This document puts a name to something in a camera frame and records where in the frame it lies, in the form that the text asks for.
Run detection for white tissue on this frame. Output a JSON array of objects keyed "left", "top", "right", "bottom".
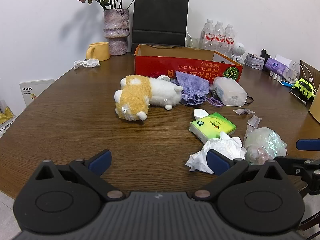
[{"left": 185, "top": 132, "right": 246, "bottom": 176}]

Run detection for clear plastic bag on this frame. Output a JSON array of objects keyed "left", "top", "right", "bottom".
[{"left": 244, "top": 127, "right": 287, "bottom": 165}]

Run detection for green tissue pack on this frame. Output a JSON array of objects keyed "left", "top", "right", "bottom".
[{"left": 189, "top": 112, "right": 236, "bottom": 144}]

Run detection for small white cap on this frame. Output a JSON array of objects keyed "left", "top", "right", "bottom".
[{"left": 194, "top": 108, "right": 209, "bottom": 120}]

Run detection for purple drawstring cloth pouch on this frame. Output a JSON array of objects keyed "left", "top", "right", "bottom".
[{"left": 175, "top": 71, "right": 223, "bottom": 107}]

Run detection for white and yellow plush alpaca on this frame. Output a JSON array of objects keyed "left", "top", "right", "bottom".
[{"left": 114, "top": 75, "right": 183, "bottom": 121}]

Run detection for white round container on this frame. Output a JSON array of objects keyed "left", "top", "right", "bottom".
[{"left": 157, "top": 75, "right": 170, "bottom": 82}]

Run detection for torn clear wrapper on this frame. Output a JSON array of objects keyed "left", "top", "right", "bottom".
[{"left": 244, "top": 114, "right": 261, "bottom": 140}]

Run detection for neon yellow black gadget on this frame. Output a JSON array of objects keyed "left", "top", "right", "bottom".
[{"left": 293, "top": 78, "right": 315, "bottom": 100}]

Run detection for small torn wrapper piece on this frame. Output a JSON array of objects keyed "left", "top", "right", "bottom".
[{"left": 234, "top": 108, "right": 255, "bottom": 115}]

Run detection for purple wet wipes pack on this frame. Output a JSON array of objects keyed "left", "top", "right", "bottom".
[{"left": 265, "top": 58, "right": 288, "bottom": 76}]

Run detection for small printed tin box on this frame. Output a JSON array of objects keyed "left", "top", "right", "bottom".
[{"left": 244, "top": 53, "right": 265, "bottom": 70}]

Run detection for black small bottles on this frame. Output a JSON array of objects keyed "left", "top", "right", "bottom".
[{"left": 260, "top": 49, "right": 271, "bottom": 61}]

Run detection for white paper box at edge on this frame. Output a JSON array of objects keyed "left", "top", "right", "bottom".
[{"left": 20, "top": 79, "right": 55, "bottom": 107}]

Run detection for crumpled paper near mug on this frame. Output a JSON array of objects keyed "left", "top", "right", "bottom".
[{"left": 73, "top": 59, "right": 100, "bottom": 70}]

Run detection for white robot figurine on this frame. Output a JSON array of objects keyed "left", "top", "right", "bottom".
[{"left": 231, "top": 42, "right": 246, "bottom": 63}]

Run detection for yellow ceramic mug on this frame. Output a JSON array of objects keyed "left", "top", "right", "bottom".
[{"left": 86, "top": 42, "right": 110, "bottom": 61}]

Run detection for right water bottle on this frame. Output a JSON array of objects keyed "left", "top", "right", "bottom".
[{"left": 224, "top": 24, "right": 235, "bottom": 56}]

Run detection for water bottle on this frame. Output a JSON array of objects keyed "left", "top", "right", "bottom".
[
  {"left": 200, "top": 19, "right": 215, "bottom": 51},
  {"left": 224, "top": 24, "right": 235, "bottom": 56},
  {"left": 214, "top": 21, "right": 225, "bottom": 53}
]

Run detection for red cardboard box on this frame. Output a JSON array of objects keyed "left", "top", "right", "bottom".
[{"left": 135, "top": 44, "right": 243, "bottom": 84}]

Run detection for clear drinking glass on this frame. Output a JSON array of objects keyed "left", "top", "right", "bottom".
[{"left": 186, "top": 36, "right": 200, "bottom": 48}]

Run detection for middle water bottle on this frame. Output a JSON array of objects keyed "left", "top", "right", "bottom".
[{"left": 214, "top": 21, "right": 225, "bottom": 53}]

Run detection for left water bottle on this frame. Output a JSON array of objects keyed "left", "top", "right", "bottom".
[{"left": 200, "top": 19, "right": 215, "bottom": 51}]

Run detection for purple ceramic vase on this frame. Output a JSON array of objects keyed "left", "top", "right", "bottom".
[{"left": 103, "top": 9, "right": 130, "bottom": 56}]

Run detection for black paper shopping bag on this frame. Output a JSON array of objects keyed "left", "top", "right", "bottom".
[{"left": 131, "top": 0, "right": 189, "bottom": 54}]

